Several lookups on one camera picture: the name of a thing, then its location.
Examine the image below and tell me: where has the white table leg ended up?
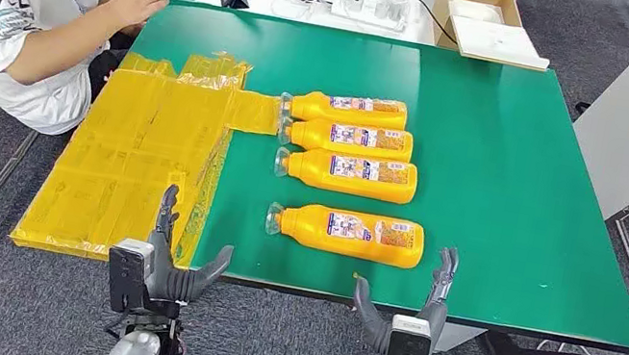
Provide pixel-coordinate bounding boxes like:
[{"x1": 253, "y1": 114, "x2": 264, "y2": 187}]
[{"x1": 430, "y1": 320, "x2": 488, "y2": 355}]

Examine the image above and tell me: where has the white foam insert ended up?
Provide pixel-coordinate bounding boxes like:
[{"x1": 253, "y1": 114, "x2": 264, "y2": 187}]
[{"x1": 445, "y1": 0, "x2": 508, "y2": 27}]

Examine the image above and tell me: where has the open cardboard box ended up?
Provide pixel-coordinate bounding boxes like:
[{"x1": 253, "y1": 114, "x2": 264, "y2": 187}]
[{"x1": 425, "y1": 0, "x2": 562, "y2": 73}]

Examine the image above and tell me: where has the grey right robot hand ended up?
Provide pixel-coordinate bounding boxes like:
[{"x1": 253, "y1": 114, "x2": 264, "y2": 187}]
[{"x1": 342, "y1": 231, "x2": 463, "y2": 355}]

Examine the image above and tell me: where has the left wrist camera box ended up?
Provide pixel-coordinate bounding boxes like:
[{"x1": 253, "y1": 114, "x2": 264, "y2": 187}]
[{"x1": 99, "y1": 236, "x2": 159, "y2": 317}]

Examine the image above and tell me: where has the white power strip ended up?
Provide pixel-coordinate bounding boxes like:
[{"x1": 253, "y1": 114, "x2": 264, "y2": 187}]
[{"x1": 328, "y1": 0, "x2": 414, "y2": 35}]

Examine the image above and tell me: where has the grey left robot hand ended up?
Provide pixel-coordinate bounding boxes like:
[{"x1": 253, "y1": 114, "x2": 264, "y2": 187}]
[{"x1": 138, "y1": 181, "x2": 244, "y2": 313}]

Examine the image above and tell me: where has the orange detergent bottle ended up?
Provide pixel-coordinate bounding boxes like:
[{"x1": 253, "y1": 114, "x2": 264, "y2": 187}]
[
  {"x1": 271, "y1": 139, "x2": 421, "y2": 208},
  {"x1": 276, "y1": 80, "x2": 411, "y2": 139},
  {"x1": 262, "y1": 195, "x2": 429, "y2": 272},
  {"x1": 275, "y1": 110, "x2": 416, "y2": 169}
]

